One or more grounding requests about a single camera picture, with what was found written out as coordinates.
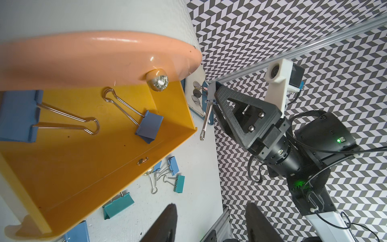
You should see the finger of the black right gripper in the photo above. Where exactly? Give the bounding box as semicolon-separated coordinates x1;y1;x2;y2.
214;82;282;148

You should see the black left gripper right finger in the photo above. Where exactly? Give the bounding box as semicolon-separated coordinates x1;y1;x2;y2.
246;203;283;242

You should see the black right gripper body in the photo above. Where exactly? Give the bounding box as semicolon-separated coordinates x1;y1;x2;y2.
248;119;314;178

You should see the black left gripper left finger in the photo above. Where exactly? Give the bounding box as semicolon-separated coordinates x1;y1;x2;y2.
140;204;177;242

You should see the yellow drawer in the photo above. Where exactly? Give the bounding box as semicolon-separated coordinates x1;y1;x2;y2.
1;81;196;241

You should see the orange pink top drawer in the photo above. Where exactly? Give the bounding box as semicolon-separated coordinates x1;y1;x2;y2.
1;31;202;91

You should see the blue binder clip pile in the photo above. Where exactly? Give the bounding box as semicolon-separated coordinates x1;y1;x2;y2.
1;90;100;143

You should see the cream round drawer cabinet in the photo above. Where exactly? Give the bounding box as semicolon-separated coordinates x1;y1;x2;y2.
1;1;200;49

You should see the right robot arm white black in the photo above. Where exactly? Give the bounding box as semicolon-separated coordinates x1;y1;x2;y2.
208;83;361;242

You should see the green binder clip far right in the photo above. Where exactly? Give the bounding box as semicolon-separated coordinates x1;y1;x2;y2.
163;174;185;194

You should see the green binder clip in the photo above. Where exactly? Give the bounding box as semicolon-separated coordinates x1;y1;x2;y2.
163;174;185;194
102;192;135;220

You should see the green binder clip centre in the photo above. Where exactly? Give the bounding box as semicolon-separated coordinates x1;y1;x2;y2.
102;192;135;220

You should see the teal blue tray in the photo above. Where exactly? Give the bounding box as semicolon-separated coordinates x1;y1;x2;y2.
180;66;208;120

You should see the aluminium front rail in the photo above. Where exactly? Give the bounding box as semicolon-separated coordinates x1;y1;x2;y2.
201;205;232;242

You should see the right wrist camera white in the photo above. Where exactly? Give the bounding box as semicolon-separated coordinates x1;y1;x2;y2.
264;58;305;116

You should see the aluminium corner post right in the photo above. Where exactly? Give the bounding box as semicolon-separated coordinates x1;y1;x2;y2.
209;13;387;83

